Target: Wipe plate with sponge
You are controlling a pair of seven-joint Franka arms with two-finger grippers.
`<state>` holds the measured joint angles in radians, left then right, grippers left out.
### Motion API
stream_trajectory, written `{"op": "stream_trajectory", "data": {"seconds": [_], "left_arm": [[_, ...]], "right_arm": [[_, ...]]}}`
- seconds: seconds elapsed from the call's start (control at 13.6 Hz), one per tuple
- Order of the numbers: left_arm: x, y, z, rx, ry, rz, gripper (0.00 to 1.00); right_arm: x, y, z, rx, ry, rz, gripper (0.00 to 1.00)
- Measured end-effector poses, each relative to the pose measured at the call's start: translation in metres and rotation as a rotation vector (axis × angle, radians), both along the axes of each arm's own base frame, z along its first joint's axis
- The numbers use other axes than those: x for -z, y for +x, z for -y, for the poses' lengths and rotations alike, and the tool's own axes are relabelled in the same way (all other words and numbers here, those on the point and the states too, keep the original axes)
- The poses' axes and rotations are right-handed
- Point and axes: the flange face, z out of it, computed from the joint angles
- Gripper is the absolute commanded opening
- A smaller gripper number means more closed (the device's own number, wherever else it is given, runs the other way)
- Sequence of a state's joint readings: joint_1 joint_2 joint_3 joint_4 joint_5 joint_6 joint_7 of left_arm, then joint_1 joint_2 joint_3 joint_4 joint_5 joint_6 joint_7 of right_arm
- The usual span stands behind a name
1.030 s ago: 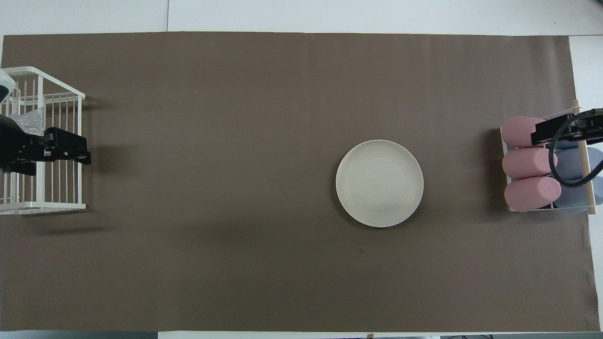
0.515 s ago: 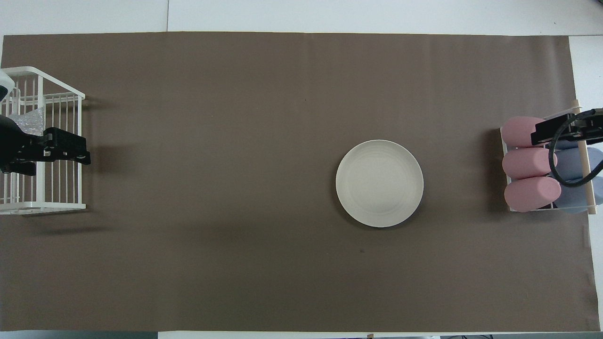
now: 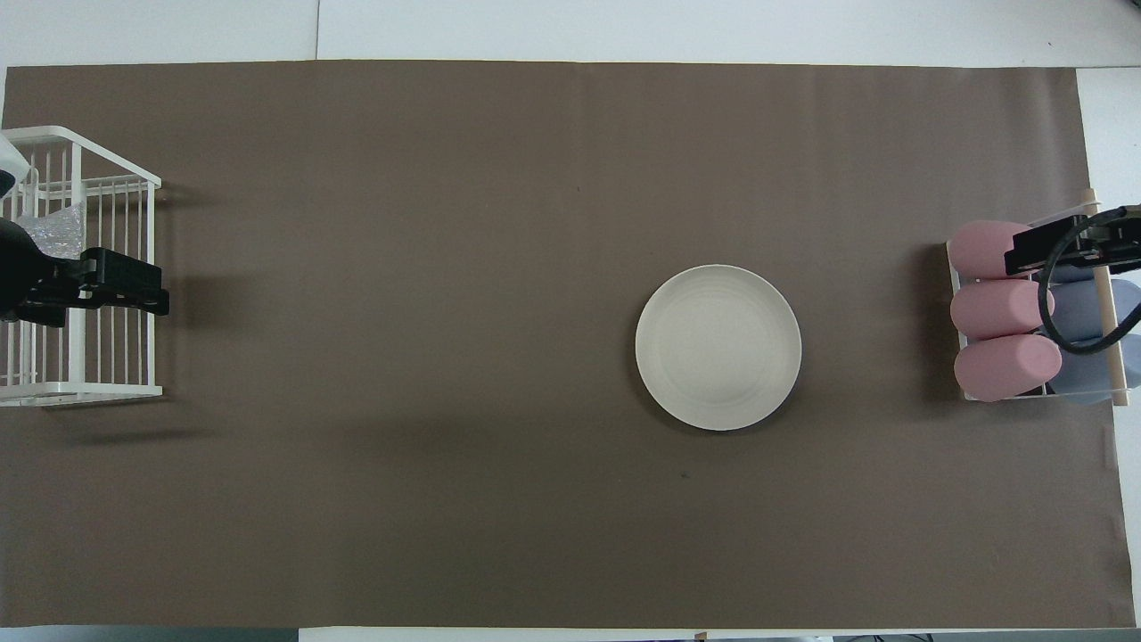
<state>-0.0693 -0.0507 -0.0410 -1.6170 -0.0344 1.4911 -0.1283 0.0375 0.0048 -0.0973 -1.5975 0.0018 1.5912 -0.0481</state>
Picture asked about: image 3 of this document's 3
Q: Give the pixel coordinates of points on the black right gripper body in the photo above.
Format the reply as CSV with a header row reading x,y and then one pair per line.
x,y
1034,250

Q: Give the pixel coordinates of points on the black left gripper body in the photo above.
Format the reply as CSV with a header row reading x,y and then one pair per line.
x,y
125,275

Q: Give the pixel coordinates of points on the clear plastic wrapper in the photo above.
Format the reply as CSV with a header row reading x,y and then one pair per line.
x,y
55,234

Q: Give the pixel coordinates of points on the cream round plate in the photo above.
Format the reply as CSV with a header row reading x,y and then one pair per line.
x,y
718,348

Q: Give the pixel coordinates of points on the pink plastic cup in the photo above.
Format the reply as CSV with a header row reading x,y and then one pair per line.
x,y
1003,367
972,254
989,310

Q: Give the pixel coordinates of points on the cup rack with wooden bar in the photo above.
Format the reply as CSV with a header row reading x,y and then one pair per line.
x,y
1118,383

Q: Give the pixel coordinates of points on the brown paper table mat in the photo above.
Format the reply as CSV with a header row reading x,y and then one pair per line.
x,y
401,499

